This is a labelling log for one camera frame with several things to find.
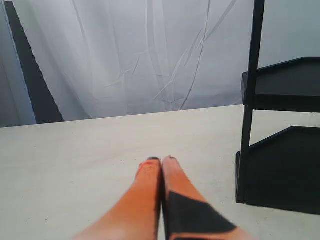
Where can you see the left gripper orange right finger with black pad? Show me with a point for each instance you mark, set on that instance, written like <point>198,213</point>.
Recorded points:
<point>187,214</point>

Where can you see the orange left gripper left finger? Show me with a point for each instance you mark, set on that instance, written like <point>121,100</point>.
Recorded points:
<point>136,215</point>

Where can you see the black metal rack stand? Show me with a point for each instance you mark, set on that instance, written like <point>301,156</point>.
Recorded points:
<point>281,171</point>

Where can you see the white backdrop cloth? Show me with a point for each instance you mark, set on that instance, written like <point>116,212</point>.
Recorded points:
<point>67,60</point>

